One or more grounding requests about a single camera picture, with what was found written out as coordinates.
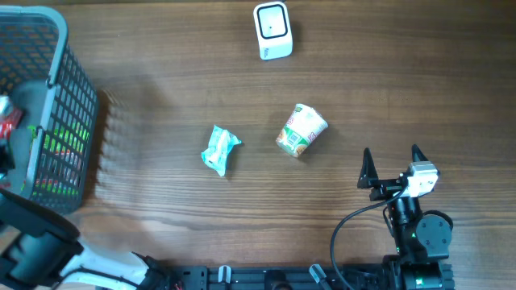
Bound teal snack packet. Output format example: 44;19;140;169
201;125;242;176

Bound black mounting rail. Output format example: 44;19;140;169
160;263;456;290

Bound red packet in basket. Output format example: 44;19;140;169
1;96;23;139

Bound grey plastic basket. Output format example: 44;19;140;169
1;6;99;213

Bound instant noodle cup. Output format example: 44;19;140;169
276;103;328;158

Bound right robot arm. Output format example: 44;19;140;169
357;145;455;290

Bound white barcode scanner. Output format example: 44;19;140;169
253;1;293;60

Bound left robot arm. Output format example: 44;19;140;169
1;189;173;290

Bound black right camera cable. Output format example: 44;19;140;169
330;184;408;290

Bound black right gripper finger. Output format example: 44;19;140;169
357;147;379;189
411;144;428;162

